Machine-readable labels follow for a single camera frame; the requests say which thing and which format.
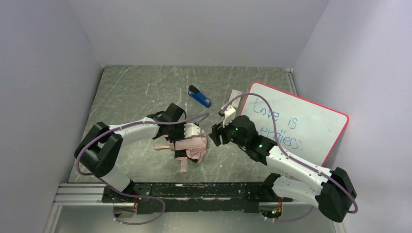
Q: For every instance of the pink and black folding umbrella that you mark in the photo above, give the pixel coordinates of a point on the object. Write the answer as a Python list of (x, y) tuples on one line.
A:
[(189, 149)]

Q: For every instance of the aluminium rail frame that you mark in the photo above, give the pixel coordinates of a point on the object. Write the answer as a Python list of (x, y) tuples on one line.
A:
[(78, 208)]

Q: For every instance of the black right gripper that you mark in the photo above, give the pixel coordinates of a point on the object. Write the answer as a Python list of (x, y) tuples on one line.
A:
[(219, 134)]

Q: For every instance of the pink framed whiteboard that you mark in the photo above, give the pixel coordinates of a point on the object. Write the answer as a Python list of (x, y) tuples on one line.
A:
[(307, 129)]

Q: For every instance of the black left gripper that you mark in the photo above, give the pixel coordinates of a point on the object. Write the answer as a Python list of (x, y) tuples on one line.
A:
[(180, 153)]

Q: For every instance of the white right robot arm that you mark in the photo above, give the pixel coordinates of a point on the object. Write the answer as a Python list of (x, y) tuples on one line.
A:
[(331, 191)]

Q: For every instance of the blue and black stapler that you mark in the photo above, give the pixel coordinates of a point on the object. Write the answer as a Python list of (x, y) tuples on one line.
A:
[(198, 96)]

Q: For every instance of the small white staple box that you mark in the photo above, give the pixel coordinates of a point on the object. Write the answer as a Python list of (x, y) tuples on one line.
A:
[(236, 102)]

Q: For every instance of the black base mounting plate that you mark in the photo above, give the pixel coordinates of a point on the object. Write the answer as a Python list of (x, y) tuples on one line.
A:
[(193, 197)]

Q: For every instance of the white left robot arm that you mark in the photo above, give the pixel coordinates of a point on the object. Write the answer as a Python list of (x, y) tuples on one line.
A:
[(98, 152)]

